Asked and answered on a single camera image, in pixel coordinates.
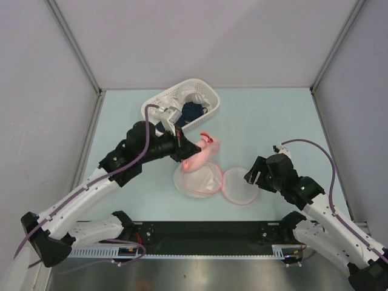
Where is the white bra from bag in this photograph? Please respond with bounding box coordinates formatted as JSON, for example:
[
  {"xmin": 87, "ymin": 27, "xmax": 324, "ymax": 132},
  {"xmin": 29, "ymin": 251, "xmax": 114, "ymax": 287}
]
[{"xmin": 183, "ymin": 168, "xmax": 219, "ymax": 193}]

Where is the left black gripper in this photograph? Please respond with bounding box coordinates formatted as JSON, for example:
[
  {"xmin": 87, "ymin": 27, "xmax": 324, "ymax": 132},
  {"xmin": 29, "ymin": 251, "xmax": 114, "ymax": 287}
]
[{"xmin": 138, "ymin": 124, "xmax": 201, "ymax": 164}]

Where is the white cable duct strip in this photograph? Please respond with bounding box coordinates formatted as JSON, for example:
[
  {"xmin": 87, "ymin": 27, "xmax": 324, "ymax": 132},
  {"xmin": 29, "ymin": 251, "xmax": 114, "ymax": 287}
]
[{"xmin": 68, "ymin": 245, "xmax": 303, "ymax": 261}]

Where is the right aluminium corner post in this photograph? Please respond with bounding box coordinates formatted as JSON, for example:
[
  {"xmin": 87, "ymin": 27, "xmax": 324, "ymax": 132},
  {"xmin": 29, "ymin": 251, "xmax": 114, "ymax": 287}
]
[{"xmin": 310, "ymin": 0, "xmax": 368, "ymax": 95}]

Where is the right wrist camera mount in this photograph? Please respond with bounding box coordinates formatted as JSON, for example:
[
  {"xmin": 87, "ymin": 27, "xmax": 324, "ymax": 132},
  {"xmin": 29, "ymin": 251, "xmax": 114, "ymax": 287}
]
[{"xmin": 273, "ymin": 144, "xmax": 292, "ymax": 159}]

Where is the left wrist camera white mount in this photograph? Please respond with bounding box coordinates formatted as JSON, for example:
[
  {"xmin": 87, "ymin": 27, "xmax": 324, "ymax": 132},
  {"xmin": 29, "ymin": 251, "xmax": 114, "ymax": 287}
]
[{"xmin": 152, "ymin": 106, "xmax": 182, "ymax": 133}]

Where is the white bra in basket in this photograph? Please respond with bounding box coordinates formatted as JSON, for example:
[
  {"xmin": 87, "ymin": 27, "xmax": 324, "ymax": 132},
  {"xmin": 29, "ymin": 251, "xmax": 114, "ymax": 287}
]
[{"xmin": 152, "ymin": 85, "xmax": 210, "ymax": 108}]

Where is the white object bottom left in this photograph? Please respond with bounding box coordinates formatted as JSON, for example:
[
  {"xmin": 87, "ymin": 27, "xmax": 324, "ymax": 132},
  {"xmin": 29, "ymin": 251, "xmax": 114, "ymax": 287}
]
[{"xmin": 1, "ymin": 247, "xmax": 35, "ymax": 291}]

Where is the purple cable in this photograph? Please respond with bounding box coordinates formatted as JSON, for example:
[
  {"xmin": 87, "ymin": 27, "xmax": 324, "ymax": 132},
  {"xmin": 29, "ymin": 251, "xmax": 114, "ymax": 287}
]
[
  {"xmin": 280, "ymin": 138, "xmax": 388, "ymax": 258},
  {"xmin": 13, "ymin": 104, "xmax": 161, "ymax": 260}
]

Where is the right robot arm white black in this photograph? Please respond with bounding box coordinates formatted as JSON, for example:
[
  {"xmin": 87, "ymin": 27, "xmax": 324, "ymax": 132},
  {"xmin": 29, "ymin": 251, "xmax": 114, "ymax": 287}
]
[{"xmin": 244, "ymin": 153, "xmax": 387, "ymax": 290}]

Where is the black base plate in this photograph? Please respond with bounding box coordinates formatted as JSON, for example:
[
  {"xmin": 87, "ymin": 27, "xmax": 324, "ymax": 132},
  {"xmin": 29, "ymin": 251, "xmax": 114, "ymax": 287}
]
[{"xmin": 113, "ymin": 211, "xmax": 306, "ymax": 256}]

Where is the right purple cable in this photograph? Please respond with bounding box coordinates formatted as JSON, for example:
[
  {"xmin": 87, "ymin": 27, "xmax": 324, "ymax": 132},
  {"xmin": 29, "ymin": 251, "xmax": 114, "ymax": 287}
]
[{"xmin": 280, "ymin": 138, "xmax": 388, "ymax": 258}]

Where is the left aluminium corner post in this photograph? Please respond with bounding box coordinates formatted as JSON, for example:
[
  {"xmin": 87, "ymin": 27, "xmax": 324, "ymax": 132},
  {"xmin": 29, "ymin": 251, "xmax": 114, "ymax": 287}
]
[{"xmin": 44, "ymin": 0, "xmax": 102, "ymax": 96}]

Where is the pink mesh laundry bag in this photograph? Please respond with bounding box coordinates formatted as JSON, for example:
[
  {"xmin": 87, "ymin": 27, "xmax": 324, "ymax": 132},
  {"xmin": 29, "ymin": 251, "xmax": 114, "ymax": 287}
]
[{"xmin": 173, "ymin": 161, "xmax": 259, "ymax": 206}]

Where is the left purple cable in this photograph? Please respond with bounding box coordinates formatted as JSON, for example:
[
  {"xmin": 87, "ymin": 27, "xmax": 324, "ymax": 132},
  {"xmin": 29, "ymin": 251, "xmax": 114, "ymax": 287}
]
[{"xmin": 13, "ymin": 104, "xmax": 161, "ymax": 260}]

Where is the aluminium corner post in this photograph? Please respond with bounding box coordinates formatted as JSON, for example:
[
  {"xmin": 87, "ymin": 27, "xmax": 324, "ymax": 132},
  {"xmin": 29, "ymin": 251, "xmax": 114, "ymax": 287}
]
[
  {"xmin": 310, "ymin": 0, "xmax": 368, "ymax": 95},
  {"xmin": 44, "ymin": 0, "xmax": 102, "ymax": 96}
]

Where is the pink bra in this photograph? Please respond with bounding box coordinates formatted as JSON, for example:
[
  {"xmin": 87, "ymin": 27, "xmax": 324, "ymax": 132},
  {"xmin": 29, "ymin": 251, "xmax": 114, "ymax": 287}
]
[{"xmin": 181, "ymin": 132, "xmax": 221, "ymax": 173}]

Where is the white plastic perforated basket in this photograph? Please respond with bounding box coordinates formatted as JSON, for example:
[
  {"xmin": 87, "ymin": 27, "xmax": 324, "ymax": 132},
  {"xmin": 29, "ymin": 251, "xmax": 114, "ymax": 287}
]
[{"xmin": 141, "ymin": 78, "xmax": 221, "ymax": 136}]

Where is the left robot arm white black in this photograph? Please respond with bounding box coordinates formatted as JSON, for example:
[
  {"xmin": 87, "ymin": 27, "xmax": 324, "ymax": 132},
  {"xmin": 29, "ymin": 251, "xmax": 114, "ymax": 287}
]
[{"xmin": 21, "ymin": 121, "xmax": 201, "ymax": 267}]

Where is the dark blue bra in basket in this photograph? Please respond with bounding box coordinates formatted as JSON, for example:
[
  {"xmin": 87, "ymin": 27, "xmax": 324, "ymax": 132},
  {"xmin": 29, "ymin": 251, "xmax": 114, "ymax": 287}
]
[{"xmin": 154, "ymin": 102, "xmax": 208, "ymax": 134}]

